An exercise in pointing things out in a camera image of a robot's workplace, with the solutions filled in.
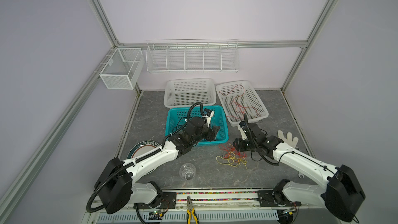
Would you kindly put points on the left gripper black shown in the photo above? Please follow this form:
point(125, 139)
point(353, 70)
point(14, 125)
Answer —
point(212, 133)

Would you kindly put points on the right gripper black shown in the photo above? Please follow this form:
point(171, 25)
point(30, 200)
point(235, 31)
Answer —
point(238, 145)

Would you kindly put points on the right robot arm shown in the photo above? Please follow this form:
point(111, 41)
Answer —
point(336, 189)

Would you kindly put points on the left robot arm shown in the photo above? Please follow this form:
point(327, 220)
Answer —
point(118, 183)

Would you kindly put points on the white plastic basket right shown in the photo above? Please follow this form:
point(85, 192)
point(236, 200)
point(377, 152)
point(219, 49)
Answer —
point(240, 99)

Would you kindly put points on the white plastic basket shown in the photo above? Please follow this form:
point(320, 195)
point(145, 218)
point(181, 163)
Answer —
point(240, 99)
point(185, 92)

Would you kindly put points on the white work glove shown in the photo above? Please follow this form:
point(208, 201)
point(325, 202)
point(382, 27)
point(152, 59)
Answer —
point(288, 138)

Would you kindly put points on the teal plastic basket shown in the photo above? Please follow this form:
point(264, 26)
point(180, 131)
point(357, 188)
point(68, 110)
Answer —
point(178, 117)

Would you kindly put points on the white plastic basket left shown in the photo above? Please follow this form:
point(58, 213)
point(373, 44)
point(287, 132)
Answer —
point(185, 92)

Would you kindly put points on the clear plastic cup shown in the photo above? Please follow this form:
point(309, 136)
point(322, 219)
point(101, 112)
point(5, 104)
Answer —
point(187, 171)

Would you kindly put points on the round tape plate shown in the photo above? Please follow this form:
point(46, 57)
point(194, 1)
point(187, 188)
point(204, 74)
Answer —
point(142, 148)

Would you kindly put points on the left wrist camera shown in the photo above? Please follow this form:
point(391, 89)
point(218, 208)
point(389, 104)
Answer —
point(207, 115)

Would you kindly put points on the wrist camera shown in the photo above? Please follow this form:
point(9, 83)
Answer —
point(207, 115)
point(241, 128)

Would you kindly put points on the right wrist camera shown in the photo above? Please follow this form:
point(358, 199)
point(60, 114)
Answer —
point(241, 128)

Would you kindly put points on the white wire shelf rack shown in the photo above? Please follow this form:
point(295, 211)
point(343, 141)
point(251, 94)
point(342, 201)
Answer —
point(193, 55)

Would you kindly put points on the yellow handled pliers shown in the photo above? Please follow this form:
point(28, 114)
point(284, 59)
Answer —
point(191, 214)

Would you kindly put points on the white mesh wall box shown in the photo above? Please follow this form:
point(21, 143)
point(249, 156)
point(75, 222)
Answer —
point(123, 69)

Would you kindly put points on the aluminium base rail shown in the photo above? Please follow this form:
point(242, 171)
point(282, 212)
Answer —
point(223, 206)

